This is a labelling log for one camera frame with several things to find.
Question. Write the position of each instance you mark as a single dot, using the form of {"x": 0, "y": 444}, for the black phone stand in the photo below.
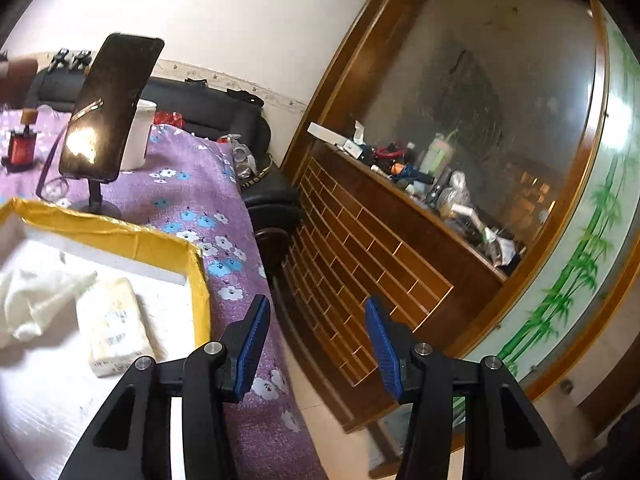
{"x": 96, "y": 206}

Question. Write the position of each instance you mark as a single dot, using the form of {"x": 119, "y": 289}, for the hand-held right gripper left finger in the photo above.
{"x": 252, "y": 342}

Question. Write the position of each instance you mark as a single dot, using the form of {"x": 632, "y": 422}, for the black leather sofa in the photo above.
{"x": 210, "y": 105}

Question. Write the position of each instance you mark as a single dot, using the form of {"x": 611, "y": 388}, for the pile of shelf clutter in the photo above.
{"x": 450, "y": 195}

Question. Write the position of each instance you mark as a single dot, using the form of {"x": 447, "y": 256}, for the purple floral tablecloth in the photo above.
{"x": 200, "y": 200}

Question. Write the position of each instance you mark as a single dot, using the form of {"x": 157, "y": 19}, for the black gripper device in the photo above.
{"x": 60, "y": 59}
{"x": 81, "y": 59}

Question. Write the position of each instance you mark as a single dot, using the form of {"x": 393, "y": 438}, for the small red plastic bag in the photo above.
{"x": 170, "y": 120}

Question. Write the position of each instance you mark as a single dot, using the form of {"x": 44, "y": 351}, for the wooden partition cabinet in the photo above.
{"x": 380, "y": 240}

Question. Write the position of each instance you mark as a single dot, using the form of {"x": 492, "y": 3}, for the bamboo print glass panel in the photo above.
{"x": 600, "y": 220}

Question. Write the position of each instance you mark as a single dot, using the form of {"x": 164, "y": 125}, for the clear bag of jars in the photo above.
{"x": 242, "y": 160}

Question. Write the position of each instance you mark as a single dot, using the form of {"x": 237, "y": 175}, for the small red device wooden top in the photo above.
{"x": 21, "y": 147}

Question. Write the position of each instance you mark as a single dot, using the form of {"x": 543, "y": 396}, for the yellow-edged shallow box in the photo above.
{"x": 165, "y": 246}

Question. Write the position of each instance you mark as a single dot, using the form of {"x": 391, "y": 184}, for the white cloth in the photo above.
{"x": 30, "y": 295}

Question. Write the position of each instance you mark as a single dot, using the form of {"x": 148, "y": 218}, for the white cup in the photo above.
{"x": 141, "y": 135}

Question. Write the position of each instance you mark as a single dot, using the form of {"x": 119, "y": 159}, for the black smartphone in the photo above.
{"x": 110, "y": 110}

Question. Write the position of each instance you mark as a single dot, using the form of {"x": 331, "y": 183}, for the white flat box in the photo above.
{"x": 327, "y": 132}

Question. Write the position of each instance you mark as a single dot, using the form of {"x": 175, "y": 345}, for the dark round wooden stool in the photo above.
{"x": 270, "y": 247}

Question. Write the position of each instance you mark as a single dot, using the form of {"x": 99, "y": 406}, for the pale yellow tissue packet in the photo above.
{"x": 111, "y": 325}

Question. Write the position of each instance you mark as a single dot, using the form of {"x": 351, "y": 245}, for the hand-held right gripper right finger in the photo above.
{"x": 382, "y": 352}

